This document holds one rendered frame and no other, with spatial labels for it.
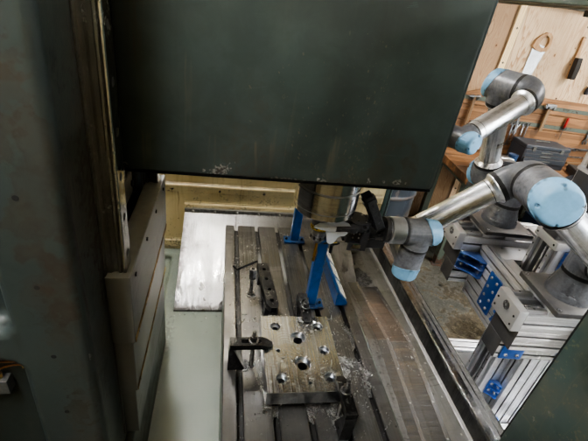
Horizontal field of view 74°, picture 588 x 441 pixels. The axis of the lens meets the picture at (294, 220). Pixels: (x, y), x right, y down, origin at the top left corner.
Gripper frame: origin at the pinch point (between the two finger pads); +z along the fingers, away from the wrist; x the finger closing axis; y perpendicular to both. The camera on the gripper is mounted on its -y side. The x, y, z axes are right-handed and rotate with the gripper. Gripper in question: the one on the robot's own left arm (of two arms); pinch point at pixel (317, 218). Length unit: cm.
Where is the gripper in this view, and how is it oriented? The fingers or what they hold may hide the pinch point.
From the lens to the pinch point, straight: 102.2
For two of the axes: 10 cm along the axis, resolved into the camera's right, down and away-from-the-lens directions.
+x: -1.4, -5.1, 8.5
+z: -9.8, -0.6, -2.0
